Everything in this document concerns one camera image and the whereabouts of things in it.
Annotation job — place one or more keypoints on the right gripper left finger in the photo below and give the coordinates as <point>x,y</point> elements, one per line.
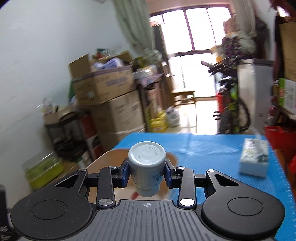
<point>123,174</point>

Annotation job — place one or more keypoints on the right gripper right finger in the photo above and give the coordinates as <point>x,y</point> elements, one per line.
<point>170,175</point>

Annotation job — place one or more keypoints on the white pill bottle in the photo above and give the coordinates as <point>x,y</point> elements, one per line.
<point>147,162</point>

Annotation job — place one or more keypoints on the yellow oil jug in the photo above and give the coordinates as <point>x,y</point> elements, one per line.
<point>159,124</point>

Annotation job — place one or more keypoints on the large lower cardboard box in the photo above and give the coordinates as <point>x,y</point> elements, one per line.
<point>118,118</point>

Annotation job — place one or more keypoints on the white plastic bag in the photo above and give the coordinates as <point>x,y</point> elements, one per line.
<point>172,117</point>

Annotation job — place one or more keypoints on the black metal shelf rack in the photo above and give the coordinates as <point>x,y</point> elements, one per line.
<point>68,137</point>

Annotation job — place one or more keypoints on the blue silicone mat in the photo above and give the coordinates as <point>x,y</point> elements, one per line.
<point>222,153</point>

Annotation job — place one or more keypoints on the green lidded plastic container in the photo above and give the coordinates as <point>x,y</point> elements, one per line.
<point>42,168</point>

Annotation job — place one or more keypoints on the wooden chair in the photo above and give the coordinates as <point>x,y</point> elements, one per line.
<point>175,97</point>

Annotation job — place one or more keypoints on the tissue pack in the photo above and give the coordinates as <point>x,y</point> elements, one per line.
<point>254,158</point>

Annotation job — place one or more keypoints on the green black bicycle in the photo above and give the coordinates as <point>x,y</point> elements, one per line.
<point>232,115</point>

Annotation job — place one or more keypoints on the small box on rack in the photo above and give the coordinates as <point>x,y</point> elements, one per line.
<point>55,117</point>

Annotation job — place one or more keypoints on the open top cardboard box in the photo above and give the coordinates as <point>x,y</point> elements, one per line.
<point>92,86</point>

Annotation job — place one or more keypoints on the red bag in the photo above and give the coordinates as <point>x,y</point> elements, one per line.
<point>280,138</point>

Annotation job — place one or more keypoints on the green white carton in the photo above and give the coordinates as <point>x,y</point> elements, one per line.
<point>287,97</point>

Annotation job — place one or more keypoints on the green curtain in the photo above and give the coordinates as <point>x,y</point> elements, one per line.
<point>133,17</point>

